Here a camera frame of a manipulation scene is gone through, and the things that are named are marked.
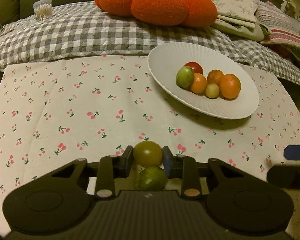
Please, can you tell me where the green lime fruit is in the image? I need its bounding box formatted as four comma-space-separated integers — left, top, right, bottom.
135, 166, 168, 191

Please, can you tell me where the olive green tomato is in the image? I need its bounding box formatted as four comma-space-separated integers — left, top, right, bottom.
133, 141, 163, 167

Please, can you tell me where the large orange mandarin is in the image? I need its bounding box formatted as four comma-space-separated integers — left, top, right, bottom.
219, 74, 241, 100

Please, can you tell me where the small yellow-green fruit on plate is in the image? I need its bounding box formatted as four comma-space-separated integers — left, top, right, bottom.
205, 83, 220, 99

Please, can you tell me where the small orange fruit on plate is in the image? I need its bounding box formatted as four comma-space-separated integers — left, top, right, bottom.
190, 73, 207, 94

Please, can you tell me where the cherry print tablecloth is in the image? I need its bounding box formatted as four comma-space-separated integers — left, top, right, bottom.
0, 56, 300, 235

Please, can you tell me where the orange fruit on plate right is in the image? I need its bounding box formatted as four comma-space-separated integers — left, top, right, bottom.
207, 69, 224, 85

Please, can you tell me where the red tomato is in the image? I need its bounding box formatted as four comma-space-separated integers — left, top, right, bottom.
185, 61, 203, 75

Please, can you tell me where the white ribbed plate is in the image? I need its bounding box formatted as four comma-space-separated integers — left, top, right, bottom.
148, 42, 259, 119

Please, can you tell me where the striped patterned pillow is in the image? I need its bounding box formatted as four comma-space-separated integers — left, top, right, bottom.
255, 1, 300, 49

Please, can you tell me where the grey checkered blanket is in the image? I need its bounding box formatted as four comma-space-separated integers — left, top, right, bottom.
0, 2, 300, 86

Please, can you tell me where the folded floral beige cloth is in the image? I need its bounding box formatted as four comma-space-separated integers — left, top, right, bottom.
211, 0, 271, 42

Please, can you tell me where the red tomato-shaped cushion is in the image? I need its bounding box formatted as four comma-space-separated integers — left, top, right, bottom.
94, 0, 218, 28

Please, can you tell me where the clear cotton swab container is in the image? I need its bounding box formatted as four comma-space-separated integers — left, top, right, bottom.
33, 0, 52, 20

